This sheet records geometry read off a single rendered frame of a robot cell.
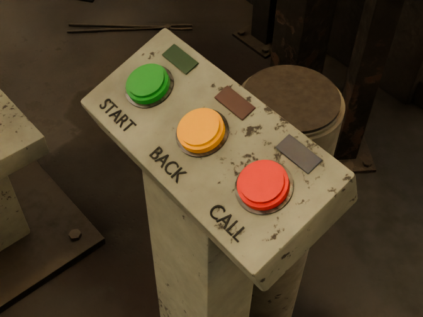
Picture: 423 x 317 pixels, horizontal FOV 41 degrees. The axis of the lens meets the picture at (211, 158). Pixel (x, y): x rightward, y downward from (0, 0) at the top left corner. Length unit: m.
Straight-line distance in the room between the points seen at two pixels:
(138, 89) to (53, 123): 0.87
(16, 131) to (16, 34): 0.75
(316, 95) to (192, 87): 0.18
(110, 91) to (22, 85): 0.97
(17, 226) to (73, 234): 0.10
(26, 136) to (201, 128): 0.50
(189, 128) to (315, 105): 0.20
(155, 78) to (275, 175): 0.15
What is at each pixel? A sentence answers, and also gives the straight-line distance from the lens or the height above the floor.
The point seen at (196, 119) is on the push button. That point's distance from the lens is 0.47.
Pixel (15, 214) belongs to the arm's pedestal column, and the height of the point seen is 0.10.
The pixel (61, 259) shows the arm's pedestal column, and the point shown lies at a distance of 1.11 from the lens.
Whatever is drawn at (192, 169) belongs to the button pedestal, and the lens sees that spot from 0.46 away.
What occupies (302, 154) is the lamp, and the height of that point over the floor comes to 0.62.
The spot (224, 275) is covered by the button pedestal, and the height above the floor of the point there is 0.44.
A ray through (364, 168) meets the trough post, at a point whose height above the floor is 0.01.
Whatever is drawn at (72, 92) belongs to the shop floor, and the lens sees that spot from 1.44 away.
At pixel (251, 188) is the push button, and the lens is 0.43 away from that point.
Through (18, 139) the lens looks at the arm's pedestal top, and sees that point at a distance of 0.93.
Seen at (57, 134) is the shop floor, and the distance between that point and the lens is 1.35.
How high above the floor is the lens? 0.95
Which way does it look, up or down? 49 degrees down
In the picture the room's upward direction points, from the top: 1 degrees clockwise
